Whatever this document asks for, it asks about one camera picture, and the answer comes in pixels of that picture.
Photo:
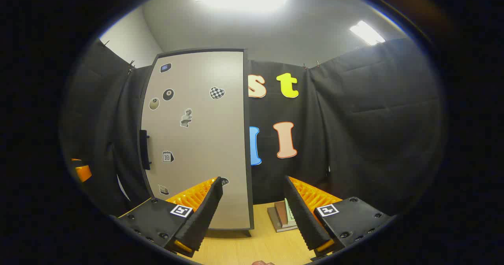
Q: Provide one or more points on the black backdrop cloth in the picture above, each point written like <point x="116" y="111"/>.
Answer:
<point x="354" y="139"/>

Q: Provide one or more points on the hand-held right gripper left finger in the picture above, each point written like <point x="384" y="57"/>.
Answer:
<point x="204" y="217"/>

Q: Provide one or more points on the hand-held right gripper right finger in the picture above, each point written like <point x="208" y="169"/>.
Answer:
<point x="305" y="221"/>

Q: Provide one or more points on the beige cabinet door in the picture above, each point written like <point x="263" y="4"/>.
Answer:
<point x="197" y="139"/>

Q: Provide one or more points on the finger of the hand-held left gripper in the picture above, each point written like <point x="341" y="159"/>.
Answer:
<point x="83" y="172"/>

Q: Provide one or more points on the grey book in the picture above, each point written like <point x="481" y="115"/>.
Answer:
<point x="275" y="225"/>

